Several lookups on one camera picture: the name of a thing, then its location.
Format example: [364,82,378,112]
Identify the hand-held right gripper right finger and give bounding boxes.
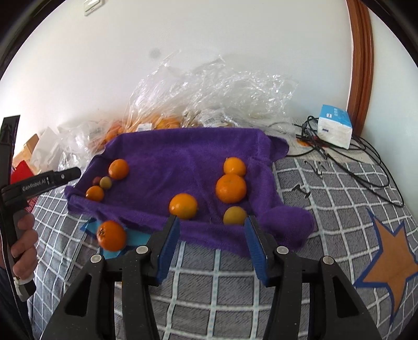
[244,215,382,340]

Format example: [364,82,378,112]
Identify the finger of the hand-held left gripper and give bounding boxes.
[49,167,82,189]

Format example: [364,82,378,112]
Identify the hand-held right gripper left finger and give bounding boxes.
[41,216,181,340]

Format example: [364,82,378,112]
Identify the small orange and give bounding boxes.
[223,157,247,177]
[85,186,105,202]
[108,159,129,180]

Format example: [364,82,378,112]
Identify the yellow-green citrus fruit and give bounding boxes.
[223,206,248,226]

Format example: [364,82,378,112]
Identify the medium orange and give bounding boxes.
[169,193,198,219]

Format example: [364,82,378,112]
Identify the person's left forearm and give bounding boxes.
[0,262,35,340]

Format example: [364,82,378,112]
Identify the person's left hand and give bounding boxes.
[10,214,39,279]

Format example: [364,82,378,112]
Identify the red bag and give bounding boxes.
[11,160,40,213]

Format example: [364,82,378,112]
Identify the white paper bag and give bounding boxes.
[31,127,62,174]

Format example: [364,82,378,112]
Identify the small clear plastic bag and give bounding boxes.
[57,119,112,171]

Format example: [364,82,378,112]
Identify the cardboard box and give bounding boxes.
[15,132,40,164]

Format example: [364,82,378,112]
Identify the large orange with stem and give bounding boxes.
[97,220,127,252]

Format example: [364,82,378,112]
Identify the grey checked blanket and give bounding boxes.
[24,144,417,340]

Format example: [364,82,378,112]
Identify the purple towel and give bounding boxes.
[64,128,316,259]

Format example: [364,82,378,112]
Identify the plastic bag of oranges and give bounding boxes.
[101,114,182,148]

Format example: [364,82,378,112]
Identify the blue white tissue packet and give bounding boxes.
[317,105,354,150]

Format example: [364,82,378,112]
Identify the crumpled clear plastic bag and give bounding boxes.
[126,52,298,131]

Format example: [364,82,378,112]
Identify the black strap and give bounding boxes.
[0,114,21,197]

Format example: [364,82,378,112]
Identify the tangled black cables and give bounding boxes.
[292,116,405,207]

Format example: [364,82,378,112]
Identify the white wall switch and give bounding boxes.
[83,0,107,15]

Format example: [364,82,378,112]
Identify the wooden door frame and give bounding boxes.
[345,0,374,137]

